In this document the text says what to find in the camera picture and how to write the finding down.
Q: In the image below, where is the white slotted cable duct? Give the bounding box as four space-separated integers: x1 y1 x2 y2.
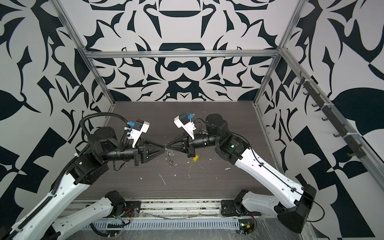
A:
94 219 240 231

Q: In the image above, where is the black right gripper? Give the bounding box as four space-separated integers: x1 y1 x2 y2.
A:
169 130 224 158

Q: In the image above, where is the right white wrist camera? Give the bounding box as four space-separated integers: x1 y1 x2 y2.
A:
174 114 196 140

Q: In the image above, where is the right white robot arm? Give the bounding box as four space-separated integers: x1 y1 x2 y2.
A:
166 114 317 234

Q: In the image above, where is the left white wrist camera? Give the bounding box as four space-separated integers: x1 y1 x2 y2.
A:
125 120 150 148

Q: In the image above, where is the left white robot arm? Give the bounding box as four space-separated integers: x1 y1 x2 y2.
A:
1 112 165 240

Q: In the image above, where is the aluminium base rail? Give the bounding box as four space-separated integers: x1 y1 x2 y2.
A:
68 197 308 218

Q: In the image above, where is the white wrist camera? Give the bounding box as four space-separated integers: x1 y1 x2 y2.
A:
174 114 196 140
125 120 150 148

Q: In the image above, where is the black wall hook rack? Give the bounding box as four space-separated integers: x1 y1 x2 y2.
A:
298 73 367 159

